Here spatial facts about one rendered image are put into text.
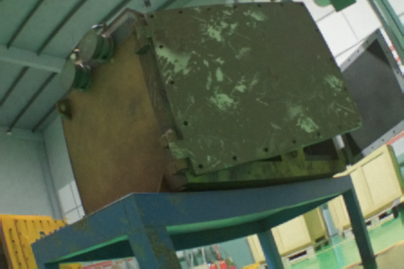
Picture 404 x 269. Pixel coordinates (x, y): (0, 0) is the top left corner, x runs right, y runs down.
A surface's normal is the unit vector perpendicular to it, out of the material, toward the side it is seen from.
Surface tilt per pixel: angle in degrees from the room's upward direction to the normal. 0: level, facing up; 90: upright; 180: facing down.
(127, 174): 90
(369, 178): 90
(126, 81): 90
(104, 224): 90
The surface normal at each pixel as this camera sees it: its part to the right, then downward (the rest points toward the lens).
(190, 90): 0.24, -0.45
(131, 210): -0.61, -0.11
